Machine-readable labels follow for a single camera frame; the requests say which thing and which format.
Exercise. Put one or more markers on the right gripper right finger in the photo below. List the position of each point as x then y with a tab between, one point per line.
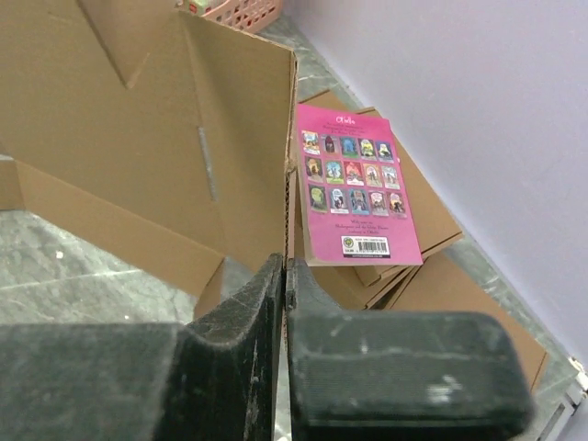
398	375

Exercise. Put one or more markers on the peach plastic file organizer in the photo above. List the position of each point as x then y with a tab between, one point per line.
247	15

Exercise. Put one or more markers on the pink paperback book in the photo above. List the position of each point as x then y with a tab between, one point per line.
354	205

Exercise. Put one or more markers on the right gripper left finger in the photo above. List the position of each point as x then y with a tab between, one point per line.
212	379

